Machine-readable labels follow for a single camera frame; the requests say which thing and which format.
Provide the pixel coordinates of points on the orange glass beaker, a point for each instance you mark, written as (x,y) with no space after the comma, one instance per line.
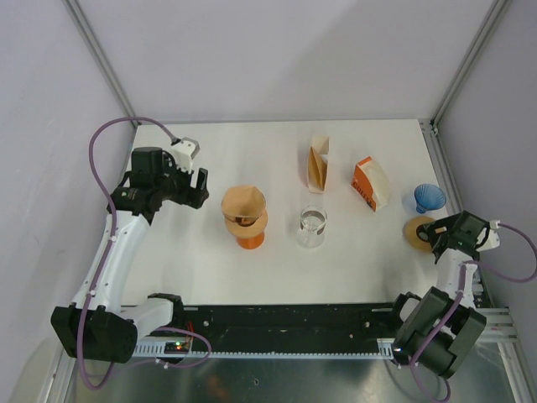
(251,242)

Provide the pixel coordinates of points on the clear glass dripper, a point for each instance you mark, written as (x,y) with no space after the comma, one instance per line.
(311,232)

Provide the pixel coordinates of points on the frame post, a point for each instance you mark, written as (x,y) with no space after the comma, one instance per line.
(483,35)
(98,54)

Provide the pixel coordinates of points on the blue glass dripper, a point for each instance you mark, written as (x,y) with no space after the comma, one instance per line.
(429,197)

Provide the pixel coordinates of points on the pink glass dripper cone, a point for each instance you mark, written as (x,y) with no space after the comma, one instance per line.
(244,214)

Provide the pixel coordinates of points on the white coffee filter pack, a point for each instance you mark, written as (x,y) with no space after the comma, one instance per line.
(371,183)

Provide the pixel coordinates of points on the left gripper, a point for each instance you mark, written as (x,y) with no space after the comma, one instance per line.
(193,196)

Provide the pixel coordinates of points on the grey cable duct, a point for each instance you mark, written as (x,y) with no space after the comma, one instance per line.
(166,348)

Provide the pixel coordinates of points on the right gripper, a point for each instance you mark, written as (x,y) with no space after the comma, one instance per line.
(448,222)

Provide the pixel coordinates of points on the right frame post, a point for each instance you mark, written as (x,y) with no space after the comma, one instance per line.
(483,35)

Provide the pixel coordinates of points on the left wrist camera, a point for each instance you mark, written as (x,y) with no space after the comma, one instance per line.
(184,151)

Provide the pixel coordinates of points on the brown coffee filter pack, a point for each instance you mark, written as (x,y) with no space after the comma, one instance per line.
(317,165)

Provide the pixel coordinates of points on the left frame post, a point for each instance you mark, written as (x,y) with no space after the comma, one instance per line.
(98,54)

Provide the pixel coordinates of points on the brown paper coffee filter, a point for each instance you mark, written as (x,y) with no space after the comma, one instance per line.
(245,193)

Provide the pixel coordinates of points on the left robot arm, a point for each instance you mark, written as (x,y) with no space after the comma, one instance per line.
(95,325)

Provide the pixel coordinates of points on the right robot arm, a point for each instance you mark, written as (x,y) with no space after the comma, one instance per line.
(439,329)

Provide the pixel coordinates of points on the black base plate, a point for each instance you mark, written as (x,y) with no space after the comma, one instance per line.
(319,329)

